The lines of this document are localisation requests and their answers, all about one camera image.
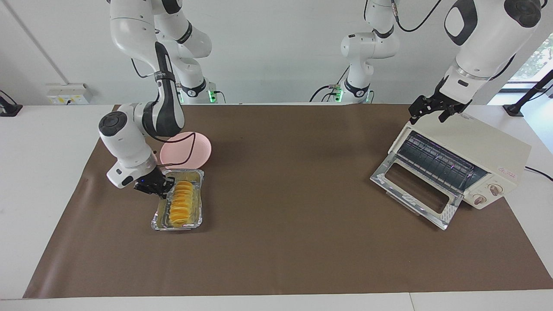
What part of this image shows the yellow sliced bread loaf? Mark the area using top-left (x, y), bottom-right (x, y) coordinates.
top-left (168, 181), bottom-right (195, 225)

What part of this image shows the silver aluminium foil tray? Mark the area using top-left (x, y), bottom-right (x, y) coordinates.
top-left (151, 169), bottom-right (204, 231)

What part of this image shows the cream toaster oven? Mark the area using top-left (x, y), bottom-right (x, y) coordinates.
top-left (370, 110), bottom-right (532, 230)

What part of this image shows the glass oven door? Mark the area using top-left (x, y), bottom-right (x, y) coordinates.
top-left (370, 152), bottom-right (464, 230)

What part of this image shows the pink round plate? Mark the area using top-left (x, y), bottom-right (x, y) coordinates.
top-left (160, 132), bottom-right (212, 170)

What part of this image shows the window with greenery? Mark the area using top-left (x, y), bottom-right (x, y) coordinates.
top-left (510, 32), bottom-right (553, 83)

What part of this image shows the brown table mat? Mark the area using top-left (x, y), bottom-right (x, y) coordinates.
top-left (23, 104), bottom-right (553, 298)

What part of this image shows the black table clamp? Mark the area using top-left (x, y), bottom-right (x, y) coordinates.
top-left (0, 90), bottom-right (23, 117)

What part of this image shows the metal oven wire rack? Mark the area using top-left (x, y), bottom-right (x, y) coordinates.
top-left (397, 132), bottom-right (489, 195)

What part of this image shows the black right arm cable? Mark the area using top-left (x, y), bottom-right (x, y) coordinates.
top-left (131, 58), bottom-right (197, 169)

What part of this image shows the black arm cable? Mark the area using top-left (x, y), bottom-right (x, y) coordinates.
top-left (391, 0), bottom-right (442, 33)
top-left (131, 58), bottom-right (197, 169)

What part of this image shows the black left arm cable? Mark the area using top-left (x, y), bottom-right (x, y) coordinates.
top-left (391, 0), bottom-right (442, 33)

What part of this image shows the black camera stand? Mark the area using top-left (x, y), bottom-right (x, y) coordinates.
top-left (503, 69), bottom-right (553, 117)

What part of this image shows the black base cable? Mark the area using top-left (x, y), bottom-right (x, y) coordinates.
top-left (309, 65), bottom-right (351, 103)

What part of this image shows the black oven power cord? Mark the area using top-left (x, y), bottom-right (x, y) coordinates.
top-left (525, 166), bottom-right (553, 182)

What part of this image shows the white wall socket box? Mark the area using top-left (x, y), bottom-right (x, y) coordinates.
top-left (47, 83), bottom-right (92, 105)

